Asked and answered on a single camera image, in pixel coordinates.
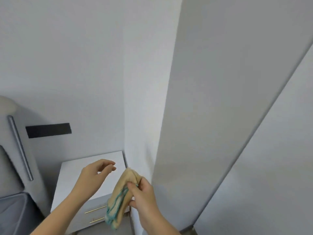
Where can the person's right hand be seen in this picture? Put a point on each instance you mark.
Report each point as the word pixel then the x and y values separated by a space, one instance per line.
pixel 144 200

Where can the person's left hand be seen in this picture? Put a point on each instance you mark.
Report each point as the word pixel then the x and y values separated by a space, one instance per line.
pixel 91 176

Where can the person's right thumb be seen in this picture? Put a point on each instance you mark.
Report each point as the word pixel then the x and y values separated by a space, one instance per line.
pixel 132 187

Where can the person's left thumb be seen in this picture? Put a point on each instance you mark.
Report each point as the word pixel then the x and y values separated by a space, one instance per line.
pixel 107 170

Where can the beige cloth with teal stripes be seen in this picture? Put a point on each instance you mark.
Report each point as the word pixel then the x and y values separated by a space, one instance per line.
pixel 119 198

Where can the person's left forearm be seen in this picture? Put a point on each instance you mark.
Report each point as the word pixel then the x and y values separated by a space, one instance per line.
pixel 61 214

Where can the person's right forearm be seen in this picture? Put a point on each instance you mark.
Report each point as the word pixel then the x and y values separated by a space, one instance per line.
pixel 157 225

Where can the white nightstand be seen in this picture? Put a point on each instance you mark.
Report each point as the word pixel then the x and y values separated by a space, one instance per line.
pixel 78 183

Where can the grey metal bar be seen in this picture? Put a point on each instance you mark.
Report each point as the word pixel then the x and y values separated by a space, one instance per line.
pixel 20 148

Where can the grey padded headboard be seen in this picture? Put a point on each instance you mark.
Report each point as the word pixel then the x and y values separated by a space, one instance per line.
pixel 14 154

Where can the white wardrobe door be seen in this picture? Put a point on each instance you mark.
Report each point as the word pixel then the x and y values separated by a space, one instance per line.
pixel 220 95
pixel 269 168

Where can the black wall panel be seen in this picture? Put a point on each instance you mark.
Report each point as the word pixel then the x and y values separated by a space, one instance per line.
pixel 48 130

